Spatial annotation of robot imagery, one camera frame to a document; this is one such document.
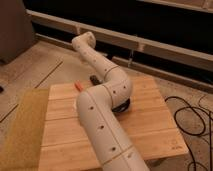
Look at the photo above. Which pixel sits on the black eraser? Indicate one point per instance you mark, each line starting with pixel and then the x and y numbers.
pixel 94 80

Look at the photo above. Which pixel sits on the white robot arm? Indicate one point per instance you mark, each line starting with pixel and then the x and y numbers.
pixel 113 148

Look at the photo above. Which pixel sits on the black round bowl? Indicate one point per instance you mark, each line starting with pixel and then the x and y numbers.
pixel 121 108

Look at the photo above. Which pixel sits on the brown cabinet corner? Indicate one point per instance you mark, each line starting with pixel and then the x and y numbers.
pixel 16 31

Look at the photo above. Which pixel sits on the yellow-green mat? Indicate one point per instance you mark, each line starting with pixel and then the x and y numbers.
pixel 21 149

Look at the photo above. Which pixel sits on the white wall rail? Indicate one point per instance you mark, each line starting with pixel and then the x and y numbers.
pixel 161 50

